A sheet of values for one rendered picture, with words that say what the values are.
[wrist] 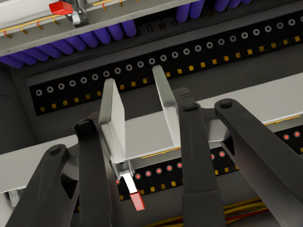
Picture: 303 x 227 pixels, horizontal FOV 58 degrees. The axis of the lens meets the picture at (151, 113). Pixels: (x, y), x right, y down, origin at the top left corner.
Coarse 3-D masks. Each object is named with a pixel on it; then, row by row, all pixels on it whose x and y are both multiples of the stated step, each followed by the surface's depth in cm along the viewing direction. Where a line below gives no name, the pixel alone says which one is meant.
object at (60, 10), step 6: (54, 6) 23; (60, 6) 23; (66, 6) 25; (54, 12) 24; (60, 12) 24; (66, 12) 25; (72, 12) 27; (78, 12) 30; (72, 18) 30; (78, 18) 30
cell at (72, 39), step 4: (72, 36) 37; (76, 36) 38; (68, 40) 37; (72, 40) 38; (76, 40) 39; (80, 40) 40; (72, 44) 39; (76, 44) 40; (80, 44) 40; (84, 44) 42; (76, 48) 41; (80, 48) 42; (84, 48) 43
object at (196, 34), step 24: (0, 0) 28; (24, 0) 29; (48, 0) 30; (96, 0) 33; (0, 24) 32; (144, 24) 45; (216, 24) 46; (240, 24) 46; (144, 48) 47; (0, 72) 46; (48, 72) 47; (72, 72) 47
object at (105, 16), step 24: (120, 0) 32; (144, 0) 33; (168, 0) 33; (192, 0) 34; (24, 24) 32; (48, 24) 34; (72, 24) 34; (96, 24) 34; (0, 48) 34; (24, 48) 35
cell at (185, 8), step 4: (188, 4) 36; (180, 8) 37; (184, 8) 37; (188, 8) 38; (176, 12) 40; (180, 12) 39; (184, 12) 39; (176, 16) 41; (180, 16) 40; (184, 16) 40; (180, 20) 42; (184, 20) 42
